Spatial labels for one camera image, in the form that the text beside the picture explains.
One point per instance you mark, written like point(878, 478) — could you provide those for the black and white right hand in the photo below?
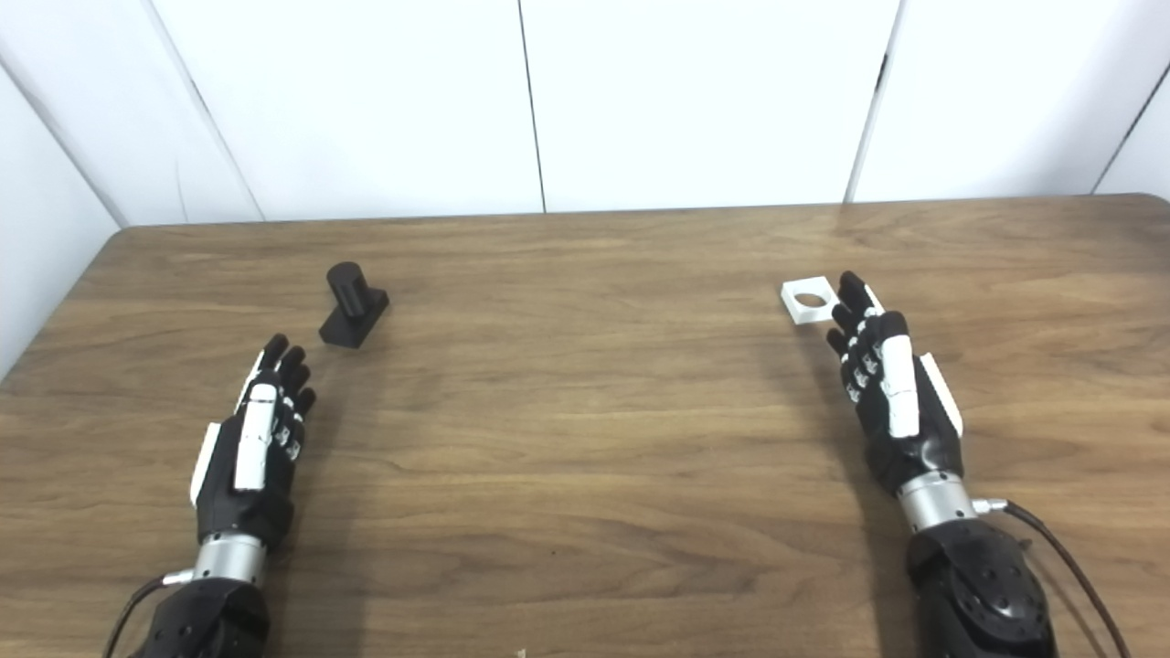
point(900, 393)

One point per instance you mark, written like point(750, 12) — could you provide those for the black and white left hand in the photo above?
point(254, 439)

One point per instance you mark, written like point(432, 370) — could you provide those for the white square piece with hole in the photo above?
point(797, 309)

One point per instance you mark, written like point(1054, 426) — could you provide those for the black peg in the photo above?
point(352, 311)

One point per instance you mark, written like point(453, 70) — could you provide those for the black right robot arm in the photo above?
point(983, 594)

